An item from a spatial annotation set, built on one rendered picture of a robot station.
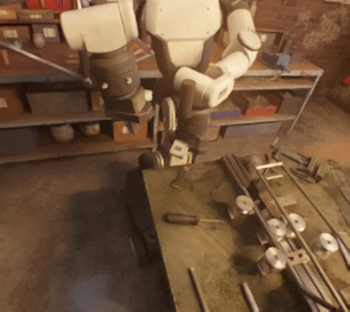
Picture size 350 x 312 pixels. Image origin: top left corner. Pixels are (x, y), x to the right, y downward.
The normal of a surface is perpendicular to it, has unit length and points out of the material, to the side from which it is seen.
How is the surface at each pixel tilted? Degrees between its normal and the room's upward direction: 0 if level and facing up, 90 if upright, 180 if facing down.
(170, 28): 73
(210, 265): 0
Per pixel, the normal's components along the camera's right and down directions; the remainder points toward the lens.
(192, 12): 0.11, 0.40
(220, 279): 0.11, -0.76
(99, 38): 0.25, 0.67
